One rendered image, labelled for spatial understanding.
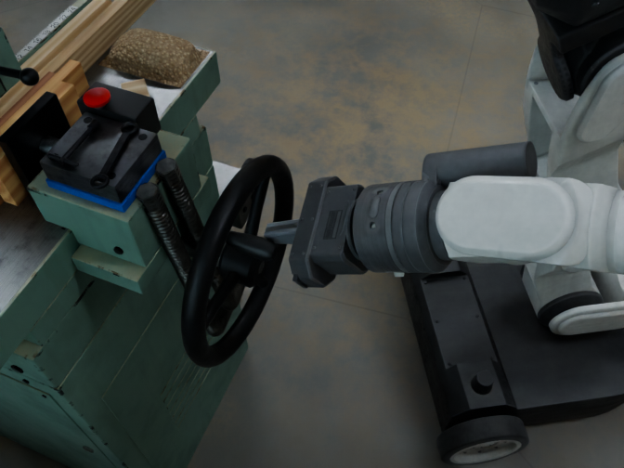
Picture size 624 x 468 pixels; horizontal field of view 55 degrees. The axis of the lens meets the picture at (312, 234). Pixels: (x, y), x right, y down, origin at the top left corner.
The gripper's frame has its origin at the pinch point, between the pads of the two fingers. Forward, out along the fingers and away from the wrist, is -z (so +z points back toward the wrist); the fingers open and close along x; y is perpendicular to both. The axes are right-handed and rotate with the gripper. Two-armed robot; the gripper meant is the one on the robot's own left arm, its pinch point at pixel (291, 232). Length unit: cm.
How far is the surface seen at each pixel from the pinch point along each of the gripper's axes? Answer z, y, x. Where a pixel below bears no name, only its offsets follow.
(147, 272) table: -17.2, 3.8, -6.5
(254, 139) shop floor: -97, -77, 76
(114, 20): -35.6, 11.7, 31.5
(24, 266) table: -25.0, 14.0, -10.1
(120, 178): -11.5, 15.0, -0.5
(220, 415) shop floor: -67, -67, -15
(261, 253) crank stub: -2.3, 1.2, -3.0
